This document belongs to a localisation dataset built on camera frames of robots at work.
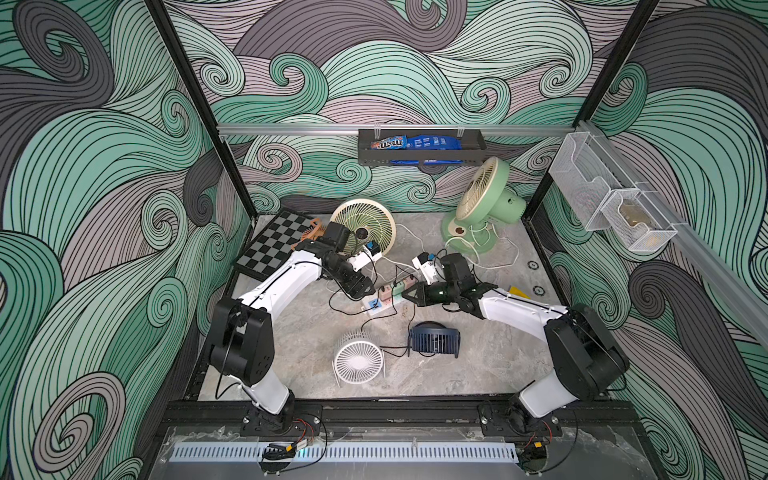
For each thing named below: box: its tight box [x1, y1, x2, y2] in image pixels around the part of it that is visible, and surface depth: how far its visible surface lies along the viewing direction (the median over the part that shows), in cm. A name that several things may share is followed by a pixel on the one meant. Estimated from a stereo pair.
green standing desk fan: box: [442, 156, 527, 255], surface depth 95 cm
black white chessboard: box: [234, 210, 314, 281], surface depth 112 cm
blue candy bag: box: [371, 135, 463, 150], surface depth 94 cm
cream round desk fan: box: [330, 198, 397, 255], surface depth 99 cm
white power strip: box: [361, 276, 418, 316], surface depth 93 cm
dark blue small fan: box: [408, 321, 461, 359], surface depth 82 cm
